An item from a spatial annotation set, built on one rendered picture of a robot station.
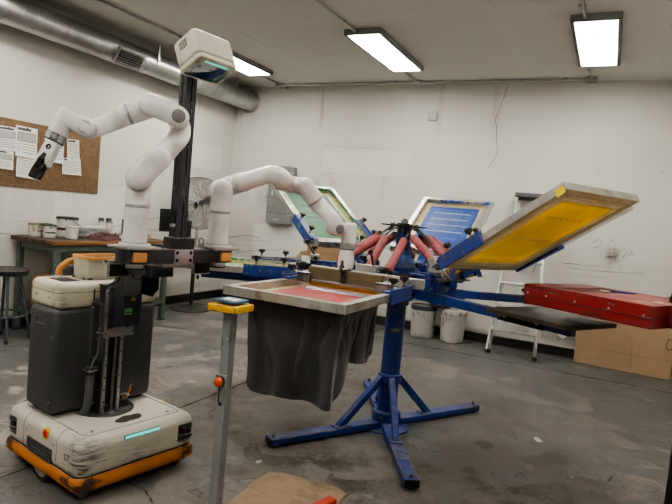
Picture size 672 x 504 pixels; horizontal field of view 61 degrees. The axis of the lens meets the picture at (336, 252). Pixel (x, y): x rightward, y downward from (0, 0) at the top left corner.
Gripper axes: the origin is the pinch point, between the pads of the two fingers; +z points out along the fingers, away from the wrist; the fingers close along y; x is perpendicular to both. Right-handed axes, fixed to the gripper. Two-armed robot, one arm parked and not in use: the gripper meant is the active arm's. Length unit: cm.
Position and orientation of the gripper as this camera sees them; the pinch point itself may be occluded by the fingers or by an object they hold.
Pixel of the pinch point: (345, 279)
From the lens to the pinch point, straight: 287.4
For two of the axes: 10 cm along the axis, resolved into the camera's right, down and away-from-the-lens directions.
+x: 9.0, 1.0, -4.3
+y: -4.3, 0.2, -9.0
